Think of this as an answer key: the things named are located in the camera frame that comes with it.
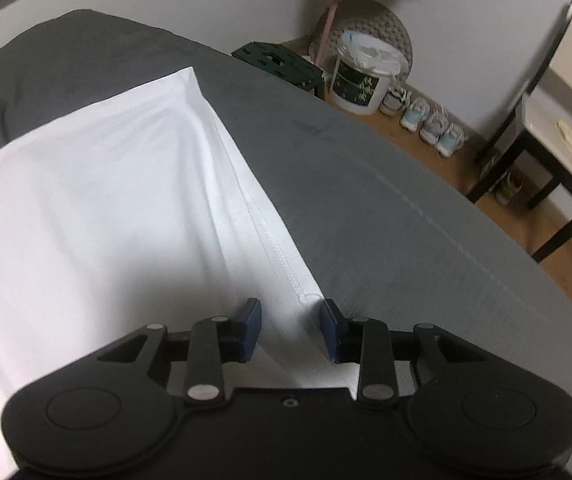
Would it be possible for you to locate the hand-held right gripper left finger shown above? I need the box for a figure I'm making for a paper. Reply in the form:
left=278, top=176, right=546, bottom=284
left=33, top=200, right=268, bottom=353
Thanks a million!
left=97, top=297, right=264, bottom=406

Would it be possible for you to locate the light blue white sneaker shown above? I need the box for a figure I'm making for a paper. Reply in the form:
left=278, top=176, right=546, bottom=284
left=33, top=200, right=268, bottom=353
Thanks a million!
left=420, top=106, right=450, bottom=143
left=400, top=97, right=434, bottom=131
left=436, top=121, right=469, bottom=157

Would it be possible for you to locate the bed with grey sheet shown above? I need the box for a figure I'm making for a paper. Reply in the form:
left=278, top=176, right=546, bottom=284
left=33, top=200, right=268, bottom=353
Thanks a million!
left=0, top=8, right=572, bottom=480

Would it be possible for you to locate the white shirt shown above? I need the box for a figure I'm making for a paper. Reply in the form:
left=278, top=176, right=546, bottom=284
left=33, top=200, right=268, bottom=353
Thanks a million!
left=0, top=66, right=361, bottom=473

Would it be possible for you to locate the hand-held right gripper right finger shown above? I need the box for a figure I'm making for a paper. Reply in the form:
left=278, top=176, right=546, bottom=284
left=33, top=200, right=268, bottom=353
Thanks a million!
left=318, top=297, right=491, bottom=407

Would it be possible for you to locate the grey white sneaker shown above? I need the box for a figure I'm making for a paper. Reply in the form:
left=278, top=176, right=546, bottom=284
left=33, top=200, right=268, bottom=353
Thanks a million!
left=380, top=85, right=411, bottom=114

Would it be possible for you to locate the black beige chair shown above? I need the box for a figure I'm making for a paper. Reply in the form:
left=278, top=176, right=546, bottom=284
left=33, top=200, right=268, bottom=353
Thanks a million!
left=466, top=0, right=572, bottom=263

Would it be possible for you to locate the round grey bumpy cushion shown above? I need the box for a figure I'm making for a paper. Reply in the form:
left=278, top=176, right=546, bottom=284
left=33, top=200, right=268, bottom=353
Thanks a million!
left=311, top=0, right=413, bottom=86

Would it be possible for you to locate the black plastic stool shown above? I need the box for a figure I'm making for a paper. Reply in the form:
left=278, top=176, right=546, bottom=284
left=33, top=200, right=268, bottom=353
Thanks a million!
left=231, top=41, right=325, bottom=100

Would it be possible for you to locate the brown shoe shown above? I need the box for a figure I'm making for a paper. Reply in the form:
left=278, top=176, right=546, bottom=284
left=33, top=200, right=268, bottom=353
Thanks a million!
left=494, top=170, right=524, bottom=206

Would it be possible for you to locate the trash bin with white bag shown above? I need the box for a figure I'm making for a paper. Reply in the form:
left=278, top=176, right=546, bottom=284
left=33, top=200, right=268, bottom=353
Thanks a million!
left=328, top=30, right=411, bottom=116

